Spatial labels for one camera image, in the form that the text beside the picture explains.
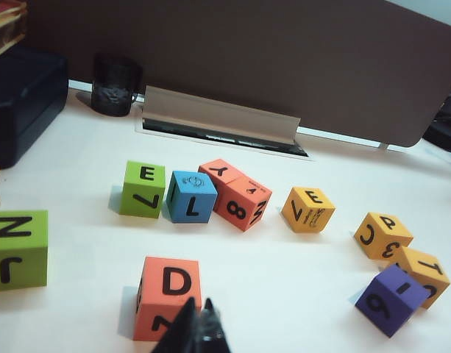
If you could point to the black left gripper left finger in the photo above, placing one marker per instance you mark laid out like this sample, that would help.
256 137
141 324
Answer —
182 331

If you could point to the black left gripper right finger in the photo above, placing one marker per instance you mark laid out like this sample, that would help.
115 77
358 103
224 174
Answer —
214 331

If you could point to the orange-red block letter D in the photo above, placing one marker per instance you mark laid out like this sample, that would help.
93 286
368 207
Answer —
166 287

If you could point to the green block letter E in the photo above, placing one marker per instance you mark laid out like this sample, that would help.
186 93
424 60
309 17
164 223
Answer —
144 198

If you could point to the yellow block letter E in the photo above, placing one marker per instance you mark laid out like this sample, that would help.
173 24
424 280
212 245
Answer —
306 209

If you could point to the yellow block letter P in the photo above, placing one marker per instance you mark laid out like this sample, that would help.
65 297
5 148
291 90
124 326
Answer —
381 235

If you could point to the orange-red block letter M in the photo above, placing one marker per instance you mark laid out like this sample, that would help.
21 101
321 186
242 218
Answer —
243 209

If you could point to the orange-red block letter Y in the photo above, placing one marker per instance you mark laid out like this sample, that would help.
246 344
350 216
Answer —
219 170

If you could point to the green block letter N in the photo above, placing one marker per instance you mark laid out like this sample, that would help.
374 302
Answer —
19 253

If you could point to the yellow block letter T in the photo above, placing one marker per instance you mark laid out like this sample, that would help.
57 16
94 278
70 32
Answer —
427 272

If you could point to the blue block fish picture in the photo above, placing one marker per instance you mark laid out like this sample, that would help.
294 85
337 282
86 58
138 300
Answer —
190 198

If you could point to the purple block number 6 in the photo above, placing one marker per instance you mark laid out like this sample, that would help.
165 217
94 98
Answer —
390 301

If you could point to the black mug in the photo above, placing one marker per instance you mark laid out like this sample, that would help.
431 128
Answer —
114 88

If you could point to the dark blue case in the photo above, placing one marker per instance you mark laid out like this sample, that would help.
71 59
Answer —
23 106

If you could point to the brown desk partition panel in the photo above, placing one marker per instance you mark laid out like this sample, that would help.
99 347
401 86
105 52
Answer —
247 55

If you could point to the black device beside partition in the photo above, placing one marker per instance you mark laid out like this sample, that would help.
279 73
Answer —
446 128

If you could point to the metal partition foot bracket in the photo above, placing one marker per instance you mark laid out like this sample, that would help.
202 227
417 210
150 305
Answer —
384 145

